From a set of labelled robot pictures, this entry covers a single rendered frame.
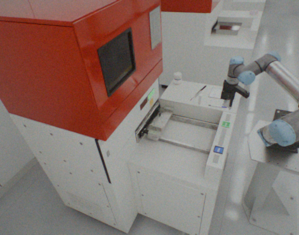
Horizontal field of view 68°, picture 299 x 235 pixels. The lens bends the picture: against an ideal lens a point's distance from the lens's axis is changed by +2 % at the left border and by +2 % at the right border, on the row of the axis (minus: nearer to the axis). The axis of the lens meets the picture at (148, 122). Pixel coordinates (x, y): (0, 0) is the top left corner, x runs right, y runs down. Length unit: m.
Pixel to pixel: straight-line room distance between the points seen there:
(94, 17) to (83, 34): 0.09
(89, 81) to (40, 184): 2.01
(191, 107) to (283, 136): 0.91
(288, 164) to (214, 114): 0.59
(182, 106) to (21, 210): 1.92
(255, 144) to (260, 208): 0.83
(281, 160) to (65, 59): 1.44
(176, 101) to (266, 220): 1.34
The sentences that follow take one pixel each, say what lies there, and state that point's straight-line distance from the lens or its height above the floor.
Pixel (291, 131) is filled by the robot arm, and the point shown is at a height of 1.37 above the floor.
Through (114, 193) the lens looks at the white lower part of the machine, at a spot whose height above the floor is 0.70.
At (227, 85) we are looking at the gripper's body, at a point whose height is 1.28.
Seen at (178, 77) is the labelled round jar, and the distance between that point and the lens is 2.02.
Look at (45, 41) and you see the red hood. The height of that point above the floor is 1.74.
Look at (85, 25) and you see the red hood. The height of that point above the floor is 1.79.
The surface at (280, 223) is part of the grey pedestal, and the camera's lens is 2.42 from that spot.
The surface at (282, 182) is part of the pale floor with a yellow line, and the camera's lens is 2.70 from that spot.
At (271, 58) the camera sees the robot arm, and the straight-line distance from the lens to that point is 1.33.
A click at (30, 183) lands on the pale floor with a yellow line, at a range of 2.89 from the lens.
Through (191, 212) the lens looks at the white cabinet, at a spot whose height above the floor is 0.46.
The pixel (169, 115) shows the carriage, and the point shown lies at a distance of 1.82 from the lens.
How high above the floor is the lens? 2.02
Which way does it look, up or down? 40 degrees down
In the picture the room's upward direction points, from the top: 6 degrees counter-clockwise
